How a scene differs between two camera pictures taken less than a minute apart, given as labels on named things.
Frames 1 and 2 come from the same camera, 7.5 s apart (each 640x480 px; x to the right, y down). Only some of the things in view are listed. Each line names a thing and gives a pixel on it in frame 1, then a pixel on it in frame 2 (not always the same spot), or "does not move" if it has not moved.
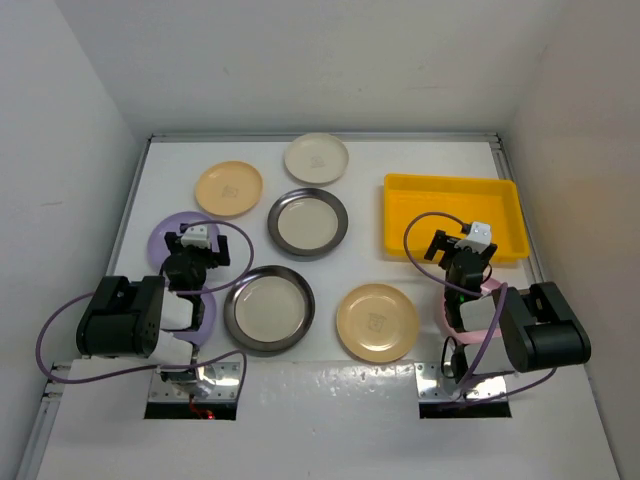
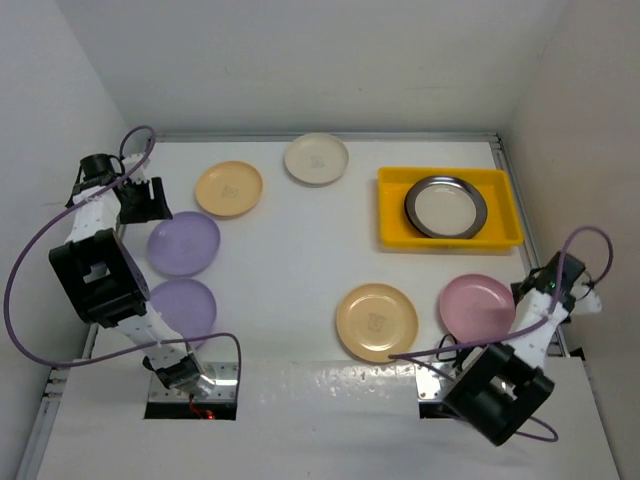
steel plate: x=307 y=221 -> x=446 y=207
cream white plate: x=316 y=157 does not move
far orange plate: x=229 y=188 does not move
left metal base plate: x=218 y=381 does not move
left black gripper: x=215 y=259 -> x=156 y=211
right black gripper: x=440 y=243 -> x=515 y=295
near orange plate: x=377 y=322 does not move
